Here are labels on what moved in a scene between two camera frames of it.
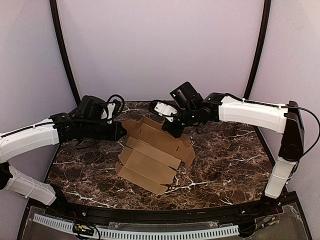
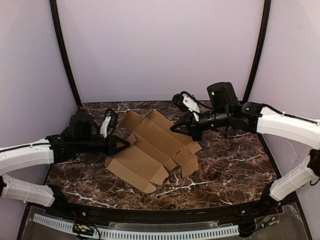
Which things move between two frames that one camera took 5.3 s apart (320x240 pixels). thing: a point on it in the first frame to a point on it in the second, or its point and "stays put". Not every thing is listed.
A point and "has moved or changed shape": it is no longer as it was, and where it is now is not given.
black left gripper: [114, 131] to [110, 145]
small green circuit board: [83, 229] stays put
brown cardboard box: [151, 154] has moved or changed shape
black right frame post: [261, 49] stays put
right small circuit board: [272, 220] stays put
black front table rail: [84, 209] stays put
